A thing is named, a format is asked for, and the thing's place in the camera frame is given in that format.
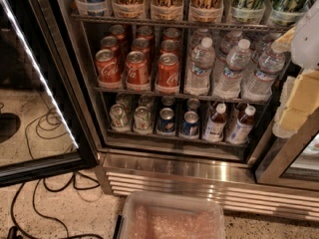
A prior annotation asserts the second row coke can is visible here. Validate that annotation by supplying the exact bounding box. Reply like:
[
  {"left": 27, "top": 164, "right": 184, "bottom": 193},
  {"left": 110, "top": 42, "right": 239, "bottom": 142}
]
[
  {"left": 159, "top": 40, "right": 179, "bottom": 56},
  {"left": 101, "top": 36, "right": 121, "bottom": 56},
  {"left": 132, "top": 38, "right": 151, "bottom": 54}
]

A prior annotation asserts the right front water bottle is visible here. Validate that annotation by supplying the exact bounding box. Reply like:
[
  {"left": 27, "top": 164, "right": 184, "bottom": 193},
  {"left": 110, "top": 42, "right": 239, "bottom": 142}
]
[{"left": 241, "top": 42, "right": 285, "bottom": 102}]

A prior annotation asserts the left green soda can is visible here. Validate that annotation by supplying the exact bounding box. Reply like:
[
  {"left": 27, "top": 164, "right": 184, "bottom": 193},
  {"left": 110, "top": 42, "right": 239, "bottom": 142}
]
[{"left": 110, "top": 104, "right": 130, "bottom": 131}]

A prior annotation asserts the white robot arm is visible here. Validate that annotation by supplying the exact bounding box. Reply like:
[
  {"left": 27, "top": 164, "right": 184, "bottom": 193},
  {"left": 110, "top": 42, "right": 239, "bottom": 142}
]
[{"left": 272, "top": 0, "right": 319, "bottom": 138}]

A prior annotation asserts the right pepsi can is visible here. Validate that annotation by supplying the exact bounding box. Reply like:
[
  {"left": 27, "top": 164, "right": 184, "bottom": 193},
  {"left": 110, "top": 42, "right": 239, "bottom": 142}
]
[{"left": 180, "top": 111, "right": 199, "bottom": 139}]

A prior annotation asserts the front right coca-cola can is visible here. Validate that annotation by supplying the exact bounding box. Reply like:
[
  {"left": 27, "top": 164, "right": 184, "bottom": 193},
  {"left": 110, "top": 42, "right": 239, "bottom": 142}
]
[{"left": 156, "top": 53, "right": 179, "bottom": 94}]

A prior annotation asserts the left pepsi can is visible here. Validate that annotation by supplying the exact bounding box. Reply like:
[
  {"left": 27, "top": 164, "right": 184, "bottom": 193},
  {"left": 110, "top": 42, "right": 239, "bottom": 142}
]
[{"left": 157, "top": 108, "right": 175, "bottom": 135}]

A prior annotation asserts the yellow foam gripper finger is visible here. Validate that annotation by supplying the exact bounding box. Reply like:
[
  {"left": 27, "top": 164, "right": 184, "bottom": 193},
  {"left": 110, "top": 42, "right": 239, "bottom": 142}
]
[
  {"left": 272, "top": 69, "right": 319, "bottom": 138},
  {"left": 271, "top": 27, "right": 296, "bottom": 52}
]

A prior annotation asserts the second row left coke can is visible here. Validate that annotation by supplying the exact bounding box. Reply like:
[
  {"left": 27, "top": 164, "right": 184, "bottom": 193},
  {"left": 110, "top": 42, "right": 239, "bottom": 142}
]
[{"left": 101, "top": 36, "right": 121, "bottom": 56}]

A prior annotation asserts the water bottle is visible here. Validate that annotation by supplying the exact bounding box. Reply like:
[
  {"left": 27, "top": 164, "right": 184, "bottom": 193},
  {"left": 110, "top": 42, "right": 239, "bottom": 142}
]
[
  {"left": 241, "top": 42, "right": 285, "bottom": 102},
  {"left": 184, "top": 37, "right": 215, "bottom": 96},
  {"left": 212, "top": 39, "right": 251, "bottom": 100}
]

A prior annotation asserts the left tea bottle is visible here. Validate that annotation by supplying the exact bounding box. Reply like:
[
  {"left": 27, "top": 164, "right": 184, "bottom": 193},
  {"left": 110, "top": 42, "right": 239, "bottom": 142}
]
[{"left": 202, "top": 103, "right": 227, "bottom": 142}]

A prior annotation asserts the black floor cable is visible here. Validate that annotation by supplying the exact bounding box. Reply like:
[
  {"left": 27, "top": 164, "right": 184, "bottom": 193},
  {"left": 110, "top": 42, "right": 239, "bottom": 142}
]
[{"left": 7, "top": 171, "right": 105, "bottom": 239}]

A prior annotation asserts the middle front water bottle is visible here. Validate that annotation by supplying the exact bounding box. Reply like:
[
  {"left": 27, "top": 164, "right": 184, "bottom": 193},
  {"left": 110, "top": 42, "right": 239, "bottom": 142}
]
[{"left": 212, "top": 39, "right": 251, "bottom": 100}]

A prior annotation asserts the pepsi can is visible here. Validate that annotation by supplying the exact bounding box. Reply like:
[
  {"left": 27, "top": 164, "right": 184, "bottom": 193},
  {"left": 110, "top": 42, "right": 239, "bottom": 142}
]
[
  {"left": 157, "top": 108, "right": 175, "bottom": 135},
  {"left": 180, "top": 111, "right": 199, "bottom": 139}
]

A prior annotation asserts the left front water bottle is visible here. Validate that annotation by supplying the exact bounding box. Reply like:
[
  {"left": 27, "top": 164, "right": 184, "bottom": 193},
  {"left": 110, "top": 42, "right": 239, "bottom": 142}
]
[{"left": 184, "top": 37, "right": 215, "bottom": 96}]

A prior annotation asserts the second row middle coke can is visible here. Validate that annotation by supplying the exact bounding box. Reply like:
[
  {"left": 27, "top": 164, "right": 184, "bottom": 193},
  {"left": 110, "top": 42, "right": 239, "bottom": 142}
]
[{"left": 132, "top": 38, "right": 151, "bottom": 54}]

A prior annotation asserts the front middle coca-cola can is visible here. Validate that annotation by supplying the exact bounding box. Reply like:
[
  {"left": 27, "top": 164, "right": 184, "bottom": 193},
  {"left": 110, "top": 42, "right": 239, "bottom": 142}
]
[{"left": 126, "top": 51, "right": 151, "bottom": 91}]

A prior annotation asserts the glass fridge door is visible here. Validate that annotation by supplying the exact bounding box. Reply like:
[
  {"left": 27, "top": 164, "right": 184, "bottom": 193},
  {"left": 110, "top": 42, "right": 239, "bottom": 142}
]
[{"left": 0, "top": 0, "right": 97, "bottom": 187}]

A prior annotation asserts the top wire shelf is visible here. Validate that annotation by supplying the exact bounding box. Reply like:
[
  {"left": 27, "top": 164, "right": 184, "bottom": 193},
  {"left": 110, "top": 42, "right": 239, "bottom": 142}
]
[{"left": 71, "top": 13, "right": 292, "bottom": 33}]

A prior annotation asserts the clear plastic bin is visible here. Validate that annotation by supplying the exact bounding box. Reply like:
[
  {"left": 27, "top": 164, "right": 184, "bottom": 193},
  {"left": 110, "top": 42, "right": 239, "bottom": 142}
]
[{"left": 117, "top": 191, "right": 225, "bottom": 239}]

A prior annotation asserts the stainless steel fridge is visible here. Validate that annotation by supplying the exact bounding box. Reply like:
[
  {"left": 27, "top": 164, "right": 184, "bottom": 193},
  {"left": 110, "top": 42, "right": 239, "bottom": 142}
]
[{"left": 23, "top": 0, "right": 319, "bottom": 222}]

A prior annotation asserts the green soda can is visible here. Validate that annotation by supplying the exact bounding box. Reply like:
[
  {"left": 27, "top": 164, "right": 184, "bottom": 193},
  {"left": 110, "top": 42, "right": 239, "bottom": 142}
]
[
  {"left": 134, "top": 107, "right": 152, "bottom": 134},
  {"left": 110, "top": 104, "right": 130, "bottom": 131}
]

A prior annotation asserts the second row right coke can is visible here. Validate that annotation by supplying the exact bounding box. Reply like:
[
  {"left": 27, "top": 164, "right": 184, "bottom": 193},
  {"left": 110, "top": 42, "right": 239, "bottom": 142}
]
[{"left": 159, "top": 40, "right": 179, "bottom": 56}]

